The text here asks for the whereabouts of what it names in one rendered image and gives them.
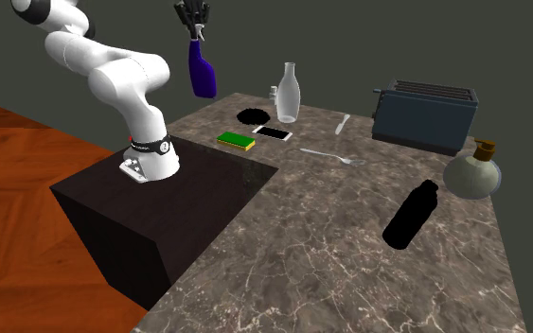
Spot blue spray bottle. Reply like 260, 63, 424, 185
187, 26, 218, 100

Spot black round flat object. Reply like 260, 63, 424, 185
236, 107, 272, 126

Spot clear glass bottle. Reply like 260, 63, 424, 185
275, 61, 302, 125

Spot green and yellow sponge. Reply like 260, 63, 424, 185
216, 131, 257, 152

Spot white smartphone black screen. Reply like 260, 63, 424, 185
251, 124, 293, 143

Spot dark wooden robot stand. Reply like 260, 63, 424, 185
49, 135, 280, 311

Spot silver spoon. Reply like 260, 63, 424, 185
299, 148, 367, 167

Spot dark blue toaster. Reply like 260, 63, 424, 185
370, 79, 480, 157

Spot black bottle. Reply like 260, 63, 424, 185
382, 179, 440, 251

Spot round grey soap dispenser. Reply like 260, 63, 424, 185
442, 139, 503, 201

